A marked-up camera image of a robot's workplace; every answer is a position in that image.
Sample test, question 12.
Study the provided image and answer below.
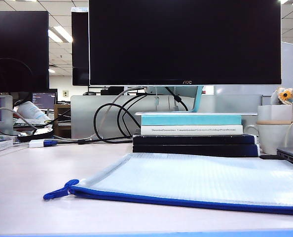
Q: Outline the white book with title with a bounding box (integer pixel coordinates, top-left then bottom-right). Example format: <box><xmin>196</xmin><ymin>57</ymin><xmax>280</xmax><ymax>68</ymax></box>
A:
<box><xmin>140</xmin><ymin>124</ymin><xmax>244</xmax><ymax>136</ymax></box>

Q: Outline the white ceramic mug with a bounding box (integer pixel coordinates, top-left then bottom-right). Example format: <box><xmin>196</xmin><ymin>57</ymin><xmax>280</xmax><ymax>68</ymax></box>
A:
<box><xmin>245</xmin><ymin>123</ymin><xmax>293</xmax><ymax>156</ymax></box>

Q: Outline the black looped cable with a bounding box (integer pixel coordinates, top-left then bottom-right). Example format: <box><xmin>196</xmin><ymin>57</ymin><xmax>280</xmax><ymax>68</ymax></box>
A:
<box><xmin>116</xmin><ymin>93</ymin><xmax>148</xmax><ymax>139</ymax></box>
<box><xmin>93</xmin><ymin>103</ymin><xmax>137</xmax><ymax>144</ymax></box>

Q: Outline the white adapter blue VGA plug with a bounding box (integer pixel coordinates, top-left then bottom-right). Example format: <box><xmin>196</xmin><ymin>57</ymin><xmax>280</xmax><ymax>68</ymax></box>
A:
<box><xmin>28</xmin><ymin>139</ymin><xmax>58</xmax><ymax>148</ymax></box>

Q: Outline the white board panel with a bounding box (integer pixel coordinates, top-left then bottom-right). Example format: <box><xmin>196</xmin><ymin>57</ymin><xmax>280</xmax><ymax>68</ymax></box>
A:
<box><xmin>281</xmin><ymin>41</ymin><xmax>293</xmax><ymax>88</ymax></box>

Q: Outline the black monitor base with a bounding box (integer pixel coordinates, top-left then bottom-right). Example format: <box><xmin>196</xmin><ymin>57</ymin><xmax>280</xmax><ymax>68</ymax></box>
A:
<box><xmin>17</xmin><ymin>127</ymin><xmax>55</xmax><ymax>143</ymax></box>

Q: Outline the teal book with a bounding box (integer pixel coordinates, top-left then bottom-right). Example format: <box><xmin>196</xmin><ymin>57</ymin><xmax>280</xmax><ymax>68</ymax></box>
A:
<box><xmin>141</xmin><ymin>115</ymin><xmax>243</xmax><ymax>126</ymax></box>

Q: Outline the transparent file bag blue zipper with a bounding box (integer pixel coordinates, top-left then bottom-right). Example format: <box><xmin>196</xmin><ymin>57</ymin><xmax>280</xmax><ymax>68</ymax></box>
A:
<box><xmin>42</xmin><ymin>152</ymin><xmax>293</xmax><ymax>216</ymax></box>

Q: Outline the grey monitor cable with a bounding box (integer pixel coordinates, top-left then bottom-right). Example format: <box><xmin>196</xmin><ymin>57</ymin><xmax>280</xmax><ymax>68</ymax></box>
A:
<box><xmin>53</xmin><ymin>86</ymin><xmax>147</xmax><ymax>142</ymax></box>

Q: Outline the background laptop screen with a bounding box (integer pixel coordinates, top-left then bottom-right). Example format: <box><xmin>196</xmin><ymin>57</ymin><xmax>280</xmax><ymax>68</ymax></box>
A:
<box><xmin>32</xmin><ymin>91</ymin><xmax>57</xmax><ymax>111</ymax></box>

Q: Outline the thin black cable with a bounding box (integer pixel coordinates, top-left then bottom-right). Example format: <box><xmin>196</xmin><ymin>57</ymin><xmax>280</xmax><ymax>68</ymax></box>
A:
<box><xmin>0</xmin><ymin>49</ymin><xmax>34</xmax><ymax>99</ymax></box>

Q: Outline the large black monitor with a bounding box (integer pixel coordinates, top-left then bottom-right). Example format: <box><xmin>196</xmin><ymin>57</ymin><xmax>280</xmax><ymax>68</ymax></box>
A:
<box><xmin>0</xmin><ymin>10</ymin><xmax>50</xmax><ymax>92</ymax></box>

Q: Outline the black AOC monitor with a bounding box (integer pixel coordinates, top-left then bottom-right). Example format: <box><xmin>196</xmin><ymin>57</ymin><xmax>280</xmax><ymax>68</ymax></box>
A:
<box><xmin>88</xmin><ymin>0</ymin><xmax>282</xmax><ymax>86</ymax></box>

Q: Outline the plush toy orange flower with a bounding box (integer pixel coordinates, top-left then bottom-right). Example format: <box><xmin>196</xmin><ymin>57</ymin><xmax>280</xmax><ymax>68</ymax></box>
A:
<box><xmin>270</xmin><ymin>86</ymin><xmax>293</xmax><ymax>106</ymax></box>

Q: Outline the ceiling light panel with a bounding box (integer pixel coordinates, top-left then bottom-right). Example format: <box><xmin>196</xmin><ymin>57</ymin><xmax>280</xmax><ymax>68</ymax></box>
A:
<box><xmin>47</xmin><ymin>26</ymin><xmax>73</xmax><ymax>44</ymax></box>

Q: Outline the white plastic bottle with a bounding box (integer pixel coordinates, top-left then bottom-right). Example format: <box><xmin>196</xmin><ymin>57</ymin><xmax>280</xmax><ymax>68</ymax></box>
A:
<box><xmin>16</xmin><ymin>101</ymin><xmax>52</xmax><ymax>123</ymax></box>

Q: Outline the wooden cabinet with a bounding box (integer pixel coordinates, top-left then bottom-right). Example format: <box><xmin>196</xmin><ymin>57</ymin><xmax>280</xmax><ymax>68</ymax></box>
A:
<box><xmin>54</xmin><ymin>104</ymin><xmax>72</xmax><ymax>131</ymax></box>

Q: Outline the narrow black monitor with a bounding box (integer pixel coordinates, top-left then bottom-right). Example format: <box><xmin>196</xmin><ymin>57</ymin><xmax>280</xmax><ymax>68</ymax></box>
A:
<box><xmin>71</xmin><ymin>6</ymin><xmax>90</xmax><ymax>86</ymax></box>

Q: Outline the black monitor power cable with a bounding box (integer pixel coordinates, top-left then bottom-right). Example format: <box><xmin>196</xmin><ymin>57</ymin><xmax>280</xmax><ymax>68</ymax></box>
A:
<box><xmin>164</xmin><ymin>86</ymin><xmax>189</xmax><ymax>112</ymax></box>

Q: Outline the laptop edge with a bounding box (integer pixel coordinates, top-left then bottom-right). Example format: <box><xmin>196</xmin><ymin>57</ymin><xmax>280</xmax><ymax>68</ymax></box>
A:
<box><xmin>276</xmin><ymin>146</ymin><xmax>293</xmax><ymax>171</ymax></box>

